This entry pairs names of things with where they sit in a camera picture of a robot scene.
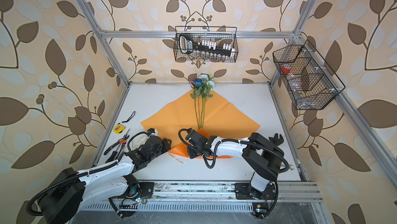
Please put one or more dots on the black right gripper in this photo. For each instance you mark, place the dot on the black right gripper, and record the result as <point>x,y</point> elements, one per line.
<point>191,154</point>

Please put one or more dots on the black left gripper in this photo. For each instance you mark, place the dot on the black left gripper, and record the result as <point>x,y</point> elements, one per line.
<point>166,144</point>

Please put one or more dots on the orange wrapping paper sheet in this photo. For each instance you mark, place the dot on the orange wrapping paper sheet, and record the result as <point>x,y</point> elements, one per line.
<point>221,118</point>

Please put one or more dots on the dark blue fake rose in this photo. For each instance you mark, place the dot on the dark blue fake rose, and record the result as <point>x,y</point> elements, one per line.
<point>199,101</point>

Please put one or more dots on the pale blue fake flower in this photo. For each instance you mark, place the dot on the pale blue fake flower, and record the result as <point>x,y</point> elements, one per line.
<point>209,85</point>

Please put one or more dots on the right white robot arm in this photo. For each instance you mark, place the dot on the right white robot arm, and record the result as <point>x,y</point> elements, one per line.
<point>262,154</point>

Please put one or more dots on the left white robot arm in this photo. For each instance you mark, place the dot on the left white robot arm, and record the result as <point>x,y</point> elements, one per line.
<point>72,190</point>

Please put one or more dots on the white ribbon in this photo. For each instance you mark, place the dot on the white ribbon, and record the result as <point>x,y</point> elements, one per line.
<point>176,158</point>

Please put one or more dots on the yellow tape measure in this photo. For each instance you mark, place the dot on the yellow tape measure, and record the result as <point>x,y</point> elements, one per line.
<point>120,127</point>

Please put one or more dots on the black adjustable wrench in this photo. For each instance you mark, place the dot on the black adjustable wrench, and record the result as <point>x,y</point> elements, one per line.
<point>277,139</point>

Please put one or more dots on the black socket wrench set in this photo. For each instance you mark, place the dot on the black socket wrench set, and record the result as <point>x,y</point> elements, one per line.
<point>207,44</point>

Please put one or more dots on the clear bottle red cap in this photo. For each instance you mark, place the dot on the clear bottle red cap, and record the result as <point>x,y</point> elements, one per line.
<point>297,84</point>

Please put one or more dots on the red handled pliers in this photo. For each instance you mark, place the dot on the red handled pliers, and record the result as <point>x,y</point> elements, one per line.
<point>121,141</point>

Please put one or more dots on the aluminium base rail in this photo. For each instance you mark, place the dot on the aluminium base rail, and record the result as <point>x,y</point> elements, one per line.
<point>209,196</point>

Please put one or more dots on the back black wire basket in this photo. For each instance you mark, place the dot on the back black wire basket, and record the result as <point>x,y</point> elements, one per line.
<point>179,57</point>

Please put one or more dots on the black wire basket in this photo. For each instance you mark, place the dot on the black wire basket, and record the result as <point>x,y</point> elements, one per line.
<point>179,57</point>
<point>324,85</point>

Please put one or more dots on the right black wire basket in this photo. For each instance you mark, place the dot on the right black wire basket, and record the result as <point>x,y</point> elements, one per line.
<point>324,85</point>

